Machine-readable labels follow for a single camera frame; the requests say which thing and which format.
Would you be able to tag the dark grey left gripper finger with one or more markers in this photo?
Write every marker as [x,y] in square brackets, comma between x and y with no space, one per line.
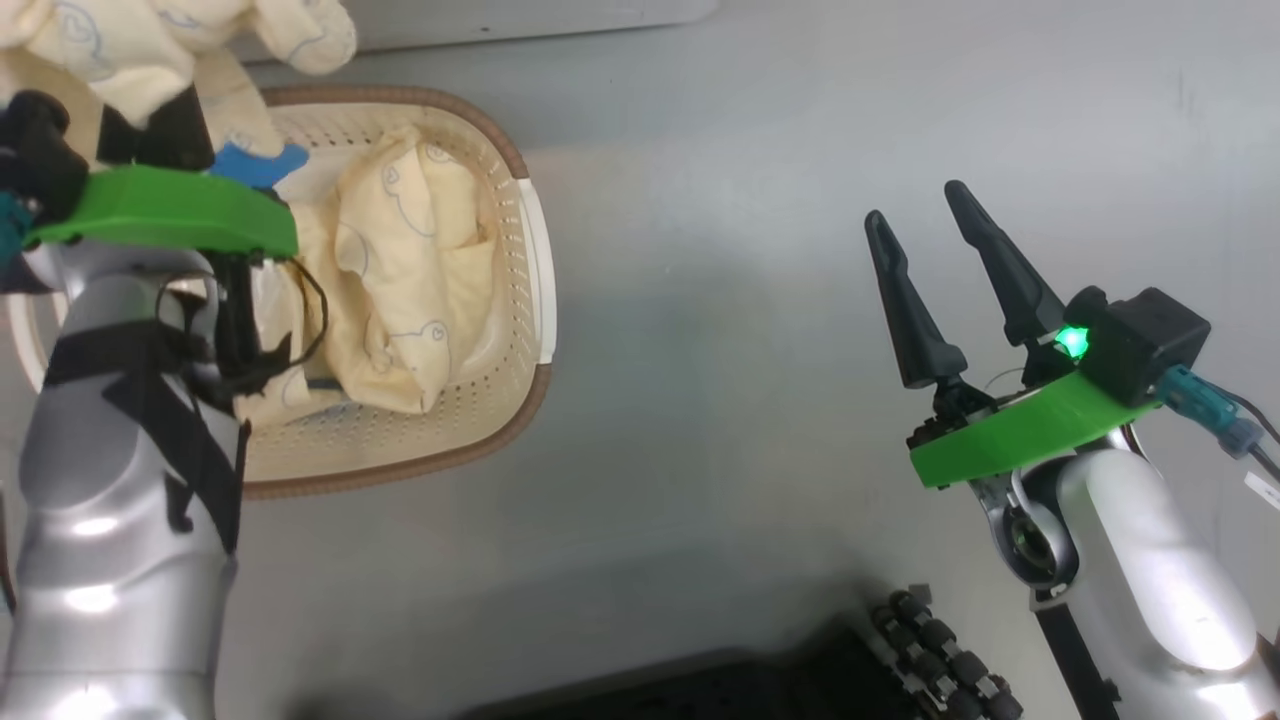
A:
[125,145]
[185,135]

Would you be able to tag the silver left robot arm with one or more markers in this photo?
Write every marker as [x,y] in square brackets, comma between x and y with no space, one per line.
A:
[110,520]

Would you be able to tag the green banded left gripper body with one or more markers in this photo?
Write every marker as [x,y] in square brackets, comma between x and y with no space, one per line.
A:
[170,210]

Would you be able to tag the black mecanum wheel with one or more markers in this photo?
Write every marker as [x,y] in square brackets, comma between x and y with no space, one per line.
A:
[945,655]

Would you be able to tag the pale yellow printed garment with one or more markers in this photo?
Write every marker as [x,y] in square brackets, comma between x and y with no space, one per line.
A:
[150,40]
[410,260]

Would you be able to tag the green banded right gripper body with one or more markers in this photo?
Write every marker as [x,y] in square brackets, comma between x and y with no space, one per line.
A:
[1020,430]

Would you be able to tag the cream perforated laundry basket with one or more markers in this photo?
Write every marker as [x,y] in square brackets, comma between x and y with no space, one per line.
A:
[500,330]

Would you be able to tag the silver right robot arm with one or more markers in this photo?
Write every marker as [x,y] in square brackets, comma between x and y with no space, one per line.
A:
[1150,580]

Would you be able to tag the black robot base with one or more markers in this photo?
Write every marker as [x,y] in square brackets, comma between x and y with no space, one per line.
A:
[720,685]

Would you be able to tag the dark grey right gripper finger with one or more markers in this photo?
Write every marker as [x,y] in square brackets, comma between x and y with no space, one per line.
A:
[1015,290]
[915,320]

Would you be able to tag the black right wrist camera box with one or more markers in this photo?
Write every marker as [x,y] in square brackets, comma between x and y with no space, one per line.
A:
[1145,340]

